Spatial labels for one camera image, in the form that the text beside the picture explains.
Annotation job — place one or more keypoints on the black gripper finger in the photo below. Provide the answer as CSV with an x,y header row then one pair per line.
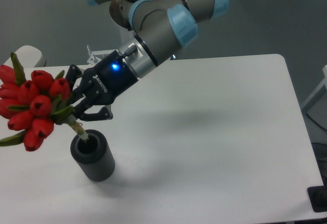
x,y
87,102
74,73

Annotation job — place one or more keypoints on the white pedestal base frame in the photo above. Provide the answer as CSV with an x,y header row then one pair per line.
x,y
102,55

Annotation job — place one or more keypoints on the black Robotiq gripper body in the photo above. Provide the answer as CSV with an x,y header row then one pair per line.
x,y
106,80

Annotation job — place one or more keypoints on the white furniture frame right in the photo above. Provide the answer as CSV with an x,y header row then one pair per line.
x,y
317,93

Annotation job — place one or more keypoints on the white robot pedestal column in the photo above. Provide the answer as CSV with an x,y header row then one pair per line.
x,y
119,10

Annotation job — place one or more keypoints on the black device at table edge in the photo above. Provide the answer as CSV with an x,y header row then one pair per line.
x,y
317,196

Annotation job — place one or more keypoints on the red tulip bouquet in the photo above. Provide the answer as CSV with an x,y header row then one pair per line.
x,y
34,106

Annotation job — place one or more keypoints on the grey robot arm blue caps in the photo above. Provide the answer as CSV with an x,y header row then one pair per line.
x,y
161,28

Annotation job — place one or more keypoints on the dark grey ribbed vase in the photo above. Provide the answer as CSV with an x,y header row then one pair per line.
x,y
93,156

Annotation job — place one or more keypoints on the white chair backrest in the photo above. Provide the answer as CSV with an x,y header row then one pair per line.
x,y
30,57

